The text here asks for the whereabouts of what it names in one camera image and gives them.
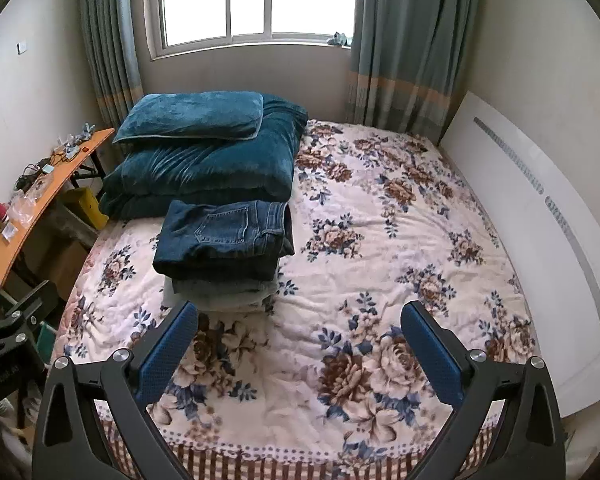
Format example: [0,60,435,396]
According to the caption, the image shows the wide teal striped curtain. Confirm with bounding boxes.
[345,0,483,143]

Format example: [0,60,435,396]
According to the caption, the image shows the narrow teal striped curtain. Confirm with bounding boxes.
[79,0,146,128]

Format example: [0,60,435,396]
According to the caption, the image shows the teal folded duvet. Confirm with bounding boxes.
[99,94,309,221]

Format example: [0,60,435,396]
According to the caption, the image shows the orange wooden desk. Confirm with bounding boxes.
[0,127,116,281]

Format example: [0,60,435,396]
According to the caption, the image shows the folded pale jeans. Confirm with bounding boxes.
[161,277,278,317]

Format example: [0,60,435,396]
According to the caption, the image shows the white bed headboard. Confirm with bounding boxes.
[440,91,600,418]

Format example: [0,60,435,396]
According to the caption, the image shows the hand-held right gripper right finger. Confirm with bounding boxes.
[400,301,567,480]

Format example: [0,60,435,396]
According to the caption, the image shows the brown cardboard box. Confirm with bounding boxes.
[42,230,98,287]

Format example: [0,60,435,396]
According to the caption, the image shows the teal velvet pillow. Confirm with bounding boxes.
[112,91,265,145]

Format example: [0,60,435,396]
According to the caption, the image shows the floral fleece blanket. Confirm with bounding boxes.
[50,119,538,480]

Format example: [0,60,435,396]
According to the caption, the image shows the folded grey blue jeans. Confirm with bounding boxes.
[170,257,283,297]

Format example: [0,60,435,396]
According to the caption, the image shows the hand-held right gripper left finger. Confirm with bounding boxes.
[32,301,199,480]

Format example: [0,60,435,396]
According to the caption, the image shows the white framed window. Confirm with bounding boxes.
[147,0,366,61]

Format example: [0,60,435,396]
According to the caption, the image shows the yellow plastic box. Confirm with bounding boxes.
[62,187,111,233]

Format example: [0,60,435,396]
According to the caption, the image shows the dark blue denim pants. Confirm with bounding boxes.
[152,200,295,282]

